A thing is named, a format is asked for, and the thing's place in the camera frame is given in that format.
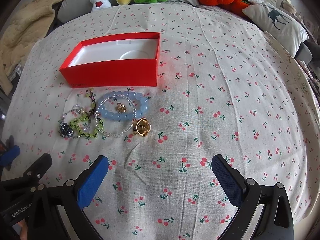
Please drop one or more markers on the cherry print bed sheet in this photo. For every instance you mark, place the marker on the cherry print bed sheet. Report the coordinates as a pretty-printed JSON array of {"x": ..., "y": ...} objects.
[{"x": 223, "y": 87}]

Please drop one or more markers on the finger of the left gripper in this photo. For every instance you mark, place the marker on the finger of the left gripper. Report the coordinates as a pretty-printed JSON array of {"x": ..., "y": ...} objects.
[
  {"x": 39, "y": 168},
  {"x": 8, "y": 157}
]

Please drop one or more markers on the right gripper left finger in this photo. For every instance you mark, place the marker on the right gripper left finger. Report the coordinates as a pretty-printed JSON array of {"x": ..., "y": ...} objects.
[{"x": 89, "y": 181}]

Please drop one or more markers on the beige quilted blanket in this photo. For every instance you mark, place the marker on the beige quilted blanket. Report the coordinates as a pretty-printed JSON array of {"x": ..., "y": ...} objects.
[{"x": 29, "y": 24}]

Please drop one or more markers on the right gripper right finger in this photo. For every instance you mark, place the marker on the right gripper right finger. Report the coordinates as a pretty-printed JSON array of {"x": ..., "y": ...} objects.
[{"x": 230, "y": 179}]

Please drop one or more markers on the white deer print pillow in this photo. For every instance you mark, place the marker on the white deer print pillow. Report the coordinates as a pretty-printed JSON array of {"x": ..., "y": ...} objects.
[{"x": 288, "y": 31}]

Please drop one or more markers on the red cardboard box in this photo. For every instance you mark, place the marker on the red cardboard box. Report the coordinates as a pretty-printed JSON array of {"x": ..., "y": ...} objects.
[{"x": 117, "y": 60}]

